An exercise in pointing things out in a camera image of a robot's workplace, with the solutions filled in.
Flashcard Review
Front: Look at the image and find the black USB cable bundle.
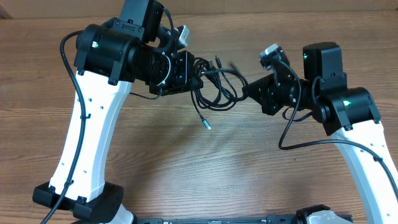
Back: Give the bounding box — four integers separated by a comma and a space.
190, 55, 249, 131

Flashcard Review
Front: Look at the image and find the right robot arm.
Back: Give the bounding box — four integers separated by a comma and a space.
243, 42, 397, 223

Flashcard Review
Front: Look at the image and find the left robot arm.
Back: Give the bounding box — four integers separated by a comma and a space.
32, 0, 203, 223

